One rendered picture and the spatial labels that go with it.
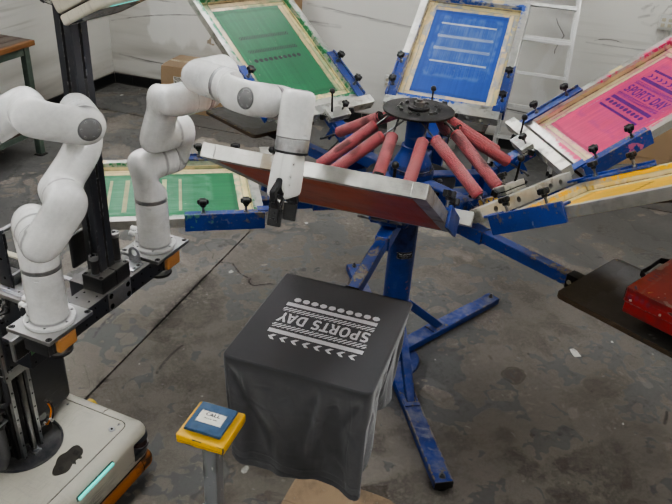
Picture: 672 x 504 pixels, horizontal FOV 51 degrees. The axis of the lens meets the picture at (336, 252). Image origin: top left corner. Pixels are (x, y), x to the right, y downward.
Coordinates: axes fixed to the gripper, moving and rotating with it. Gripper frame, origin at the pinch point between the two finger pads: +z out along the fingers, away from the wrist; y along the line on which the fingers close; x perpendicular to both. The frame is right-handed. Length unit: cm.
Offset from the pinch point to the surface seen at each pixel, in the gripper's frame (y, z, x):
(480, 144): -156, -15, 27
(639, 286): -82, 15, 89
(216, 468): -4, 69, -10
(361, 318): -59, 38, 10
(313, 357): -36, 45, 2
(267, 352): -33, 46, -11
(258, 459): -41, 85, -12
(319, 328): -49, 41, -1
